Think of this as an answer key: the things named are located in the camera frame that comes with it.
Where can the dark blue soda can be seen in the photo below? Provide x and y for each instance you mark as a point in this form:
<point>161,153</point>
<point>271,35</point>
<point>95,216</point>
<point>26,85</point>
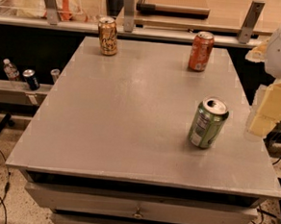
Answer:
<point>30,77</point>

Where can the middle metal bracket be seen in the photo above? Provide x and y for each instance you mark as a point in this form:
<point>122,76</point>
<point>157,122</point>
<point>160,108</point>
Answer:
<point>128,23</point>

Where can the grey drawer cabinet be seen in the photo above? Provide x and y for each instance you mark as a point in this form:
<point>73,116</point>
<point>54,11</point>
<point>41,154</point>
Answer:
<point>112,136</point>

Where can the metal bracket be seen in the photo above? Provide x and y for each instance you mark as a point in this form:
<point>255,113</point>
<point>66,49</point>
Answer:
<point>128,23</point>
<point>251,18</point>
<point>52,12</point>

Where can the clear plastic water bottle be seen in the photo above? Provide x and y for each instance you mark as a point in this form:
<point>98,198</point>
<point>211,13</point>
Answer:
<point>11,70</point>

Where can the wooden board black edge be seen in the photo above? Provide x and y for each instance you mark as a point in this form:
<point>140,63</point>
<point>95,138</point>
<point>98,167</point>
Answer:
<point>184,7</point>

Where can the orange white bag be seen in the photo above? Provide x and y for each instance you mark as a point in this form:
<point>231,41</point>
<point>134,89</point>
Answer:
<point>67,9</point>

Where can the brass drawer knob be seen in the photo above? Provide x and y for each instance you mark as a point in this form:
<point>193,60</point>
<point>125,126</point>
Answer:
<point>137,214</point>

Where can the green soda can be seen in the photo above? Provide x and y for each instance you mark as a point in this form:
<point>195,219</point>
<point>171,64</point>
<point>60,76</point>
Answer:
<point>210,116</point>

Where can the gold soda can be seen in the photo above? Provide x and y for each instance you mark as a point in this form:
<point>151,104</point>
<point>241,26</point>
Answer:
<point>107,35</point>

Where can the left metal bracket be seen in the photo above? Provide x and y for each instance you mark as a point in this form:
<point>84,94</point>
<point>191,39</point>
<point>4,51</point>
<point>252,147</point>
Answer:
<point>52,12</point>

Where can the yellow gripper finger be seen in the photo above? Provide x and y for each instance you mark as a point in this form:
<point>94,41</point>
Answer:
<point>266,110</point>
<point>257,54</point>

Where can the right metal bracket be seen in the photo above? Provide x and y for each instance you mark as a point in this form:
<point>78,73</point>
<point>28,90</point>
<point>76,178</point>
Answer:
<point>251,18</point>

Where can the silver can on shelf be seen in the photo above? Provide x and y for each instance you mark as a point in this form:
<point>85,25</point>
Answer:
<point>55,73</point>

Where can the orange coke can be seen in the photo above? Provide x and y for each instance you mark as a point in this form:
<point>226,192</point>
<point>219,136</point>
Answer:
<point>202,46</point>

